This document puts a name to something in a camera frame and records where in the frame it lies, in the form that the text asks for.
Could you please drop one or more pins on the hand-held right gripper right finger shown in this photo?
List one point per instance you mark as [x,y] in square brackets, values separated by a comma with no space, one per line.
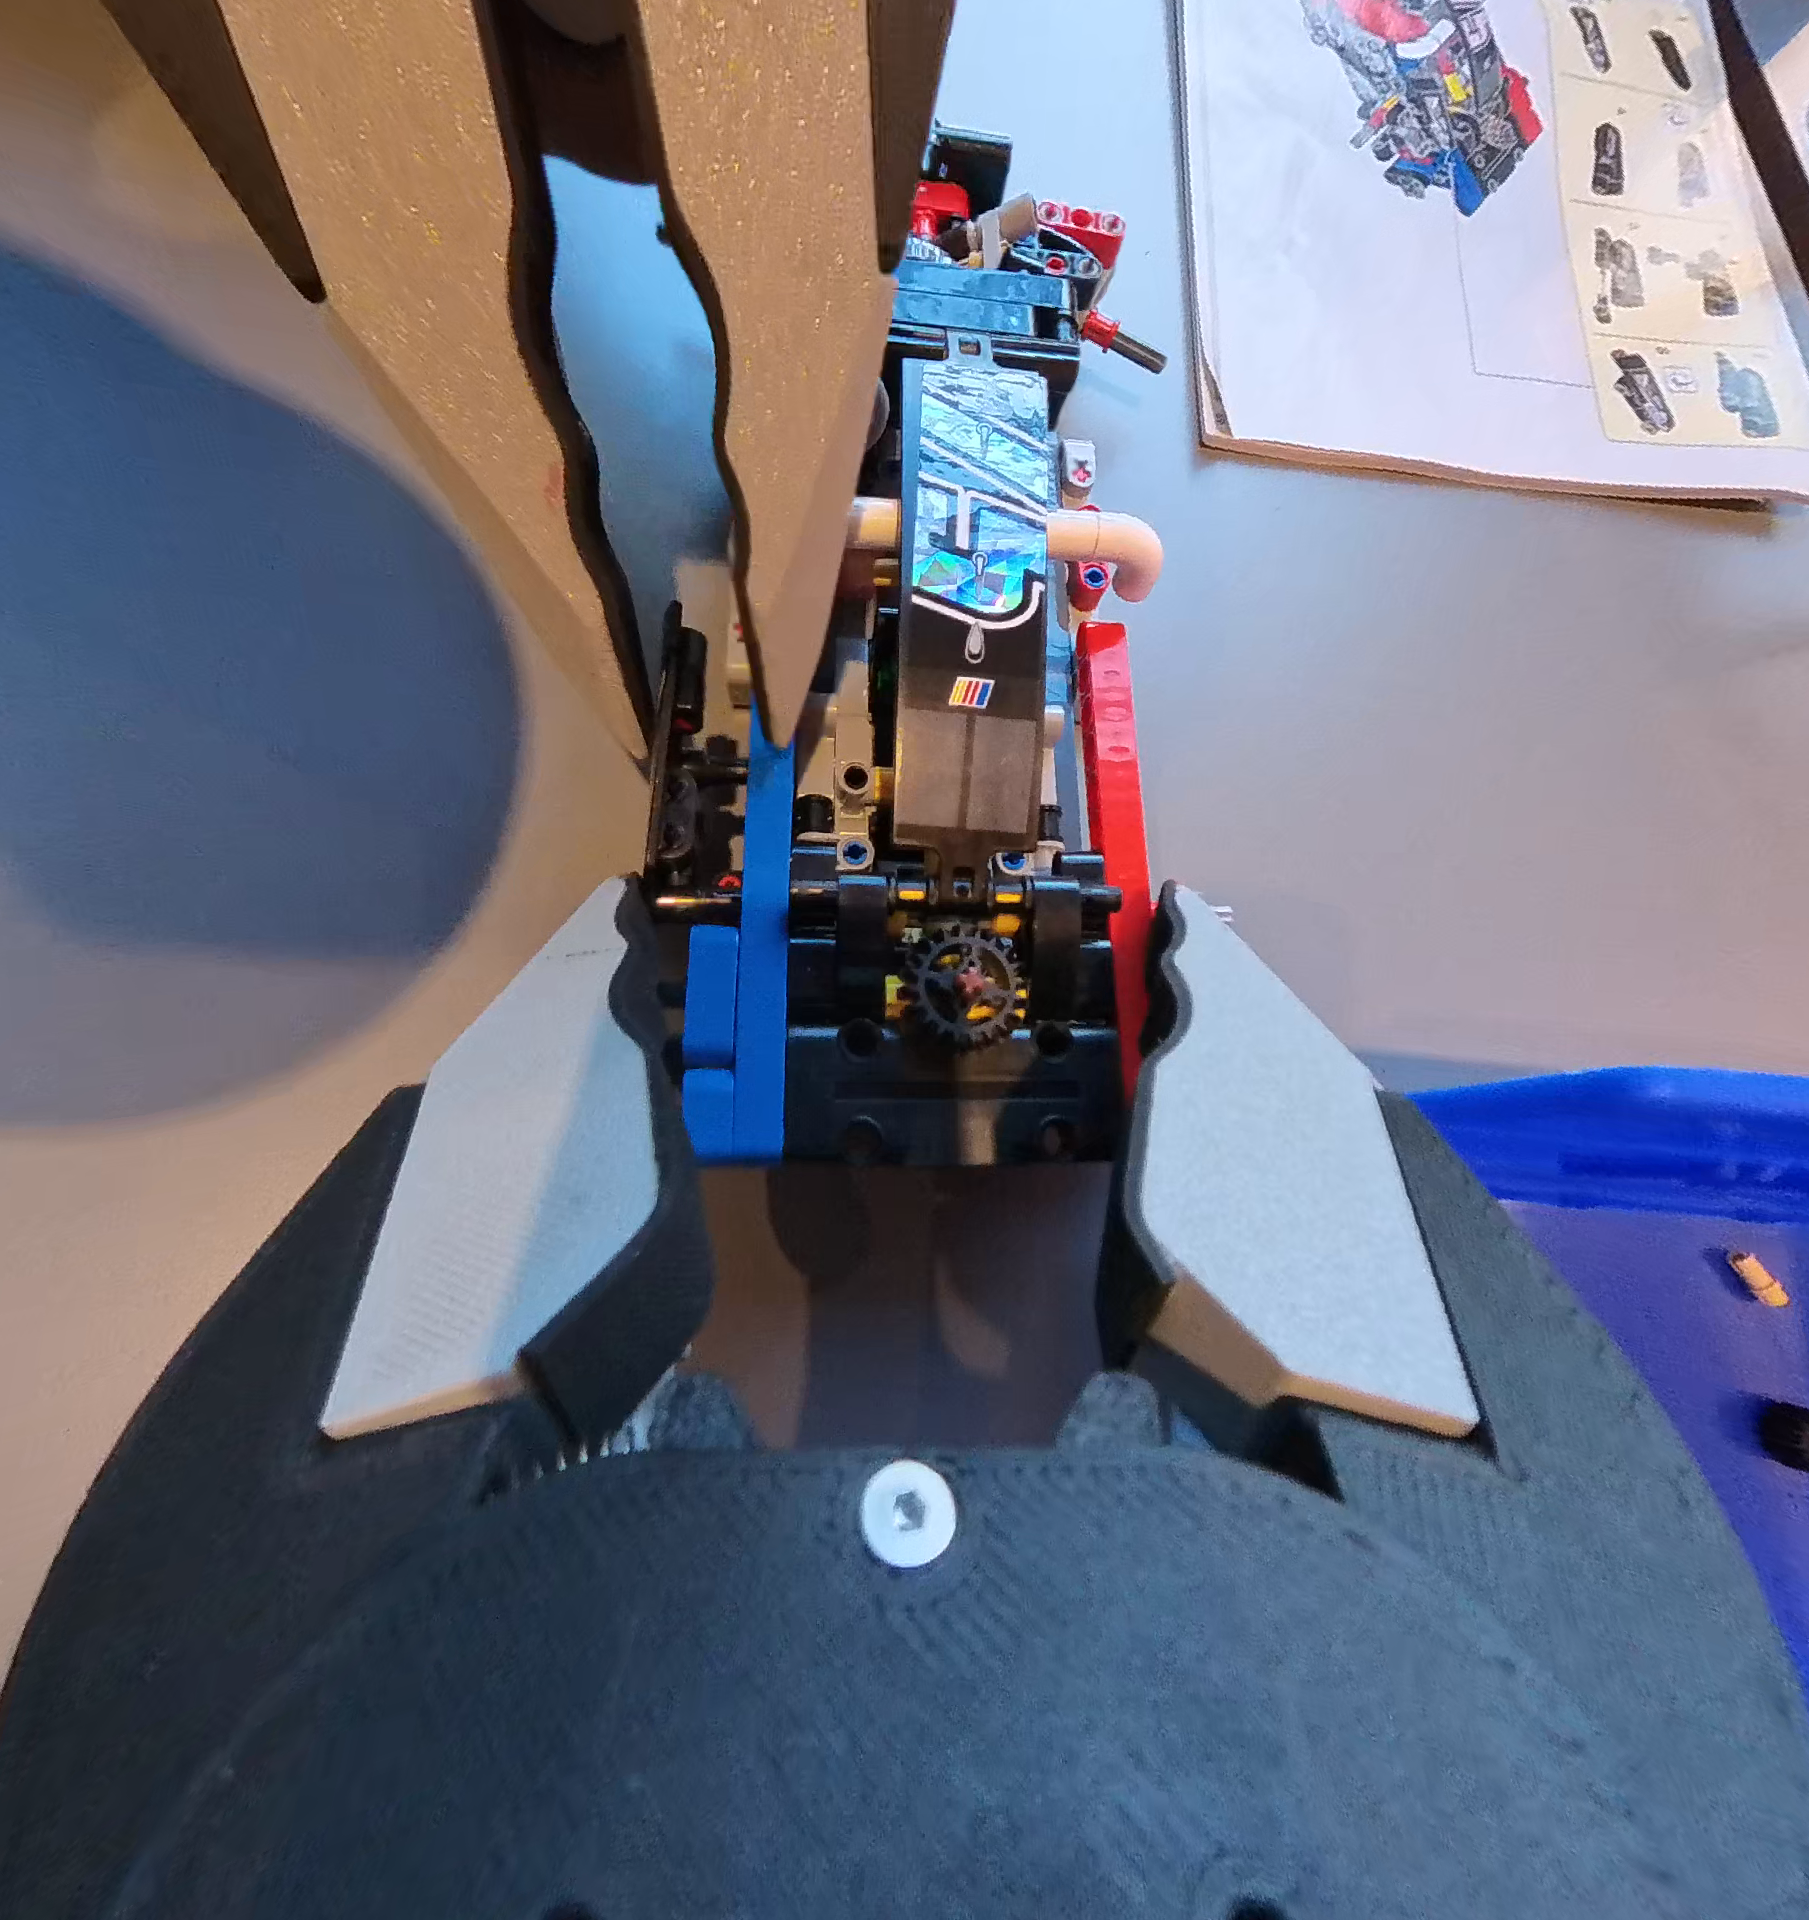
[1296,1199]

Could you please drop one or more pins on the black round brick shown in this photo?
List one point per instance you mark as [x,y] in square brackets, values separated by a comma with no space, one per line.
[1801,1433]

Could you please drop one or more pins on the toy brick car model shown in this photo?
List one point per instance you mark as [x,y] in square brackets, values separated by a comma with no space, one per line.
[963,720]

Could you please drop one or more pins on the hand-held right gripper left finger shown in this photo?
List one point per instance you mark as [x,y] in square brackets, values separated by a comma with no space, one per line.
[513,1169]

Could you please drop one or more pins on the building instruction booklet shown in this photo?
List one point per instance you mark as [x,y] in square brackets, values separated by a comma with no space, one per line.
[1371,300]

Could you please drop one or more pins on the blue plastic bin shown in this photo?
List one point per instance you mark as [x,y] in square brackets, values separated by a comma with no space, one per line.
[1639,1349]

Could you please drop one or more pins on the small tan brick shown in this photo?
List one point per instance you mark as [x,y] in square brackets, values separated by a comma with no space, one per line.
[1761,1279]

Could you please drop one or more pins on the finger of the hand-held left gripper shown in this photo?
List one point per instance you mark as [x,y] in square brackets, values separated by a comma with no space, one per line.
[799,300]
[425,300]

